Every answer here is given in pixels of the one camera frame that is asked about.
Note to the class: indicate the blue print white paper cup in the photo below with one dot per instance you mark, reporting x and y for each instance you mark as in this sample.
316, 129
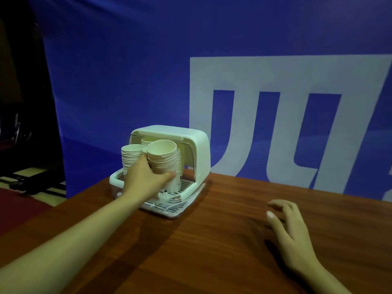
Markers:
173, 185

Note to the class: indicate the black white striped mat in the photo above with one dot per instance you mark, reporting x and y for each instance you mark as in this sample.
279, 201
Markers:
46, 192

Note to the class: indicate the brown wooden table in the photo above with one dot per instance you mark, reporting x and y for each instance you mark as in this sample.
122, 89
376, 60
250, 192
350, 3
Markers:
214, 241

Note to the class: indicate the white plastic storage box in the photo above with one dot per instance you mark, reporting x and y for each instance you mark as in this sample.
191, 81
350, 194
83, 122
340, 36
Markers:
199, 150

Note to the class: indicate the person's right hand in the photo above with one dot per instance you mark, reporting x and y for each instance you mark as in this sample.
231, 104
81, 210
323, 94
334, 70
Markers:
294, 238

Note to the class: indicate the person's left forearm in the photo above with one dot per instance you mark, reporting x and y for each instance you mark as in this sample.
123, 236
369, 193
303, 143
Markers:
61, 241

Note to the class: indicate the person's left hand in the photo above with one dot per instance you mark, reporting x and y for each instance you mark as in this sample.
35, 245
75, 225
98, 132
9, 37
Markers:
141, 180

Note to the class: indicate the white slotted drain tray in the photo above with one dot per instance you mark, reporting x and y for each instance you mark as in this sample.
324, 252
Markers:
177, 208

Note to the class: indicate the blue white backdrop banner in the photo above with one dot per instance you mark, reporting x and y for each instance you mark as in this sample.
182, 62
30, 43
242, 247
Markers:
122, 58

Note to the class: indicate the nested stack of paper cups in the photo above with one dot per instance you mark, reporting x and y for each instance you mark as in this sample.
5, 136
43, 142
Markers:
162, 153
130, 156
179, 157

